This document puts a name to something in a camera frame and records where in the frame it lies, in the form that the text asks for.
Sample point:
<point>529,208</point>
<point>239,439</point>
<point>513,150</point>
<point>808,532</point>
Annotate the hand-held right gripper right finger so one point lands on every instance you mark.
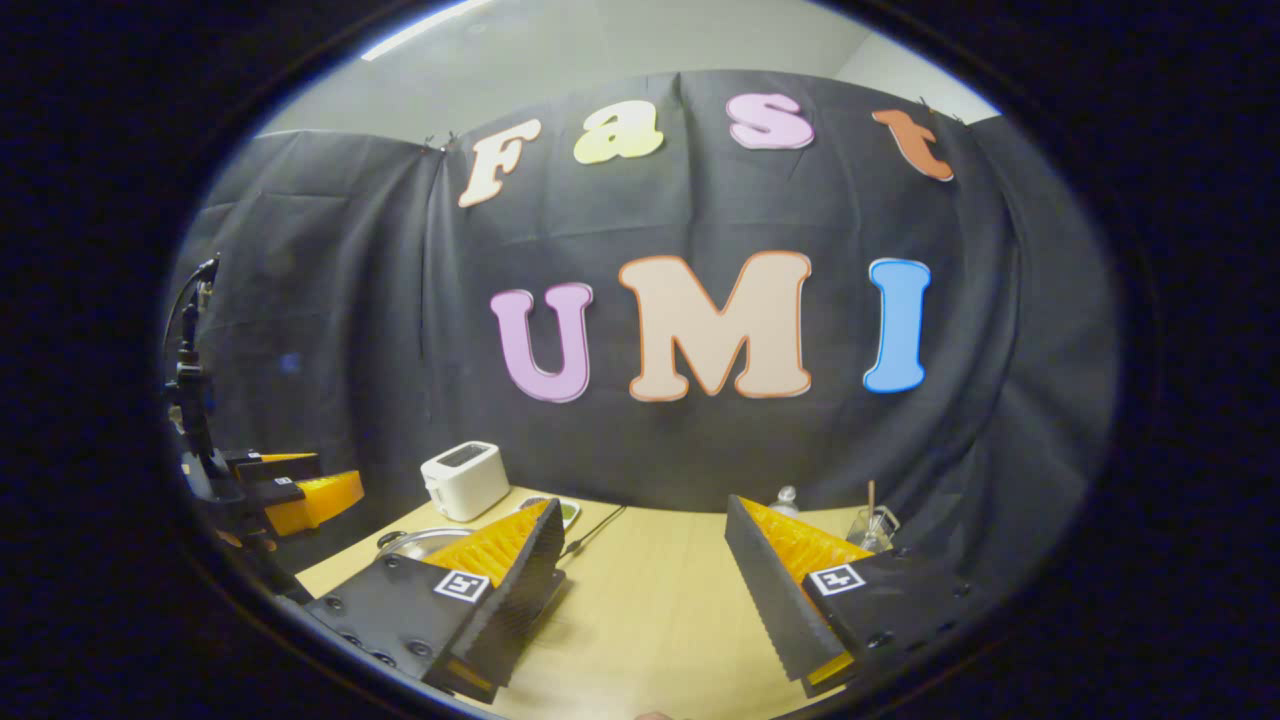
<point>775,600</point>

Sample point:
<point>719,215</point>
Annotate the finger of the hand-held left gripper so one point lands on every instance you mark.
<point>285,492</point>
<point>270,467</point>

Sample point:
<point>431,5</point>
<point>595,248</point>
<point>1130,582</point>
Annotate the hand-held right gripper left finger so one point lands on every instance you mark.
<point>500,610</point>

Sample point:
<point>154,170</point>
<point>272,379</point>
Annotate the clear bottle with label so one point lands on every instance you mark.
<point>787,503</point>

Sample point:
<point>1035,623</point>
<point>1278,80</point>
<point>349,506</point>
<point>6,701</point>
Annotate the white divided dish of beans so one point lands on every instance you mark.
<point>568,513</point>

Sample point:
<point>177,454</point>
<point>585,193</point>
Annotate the glass cup with wooden stick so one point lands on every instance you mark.
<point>872,525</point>

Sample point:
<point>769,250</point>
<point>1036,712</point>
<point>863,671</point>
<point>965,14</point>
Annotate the white toaster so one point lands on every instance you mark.
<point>465,482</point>

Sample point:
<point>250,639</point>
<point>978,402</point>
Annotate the black backdrop cloth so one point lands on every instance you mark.
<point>950,420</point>

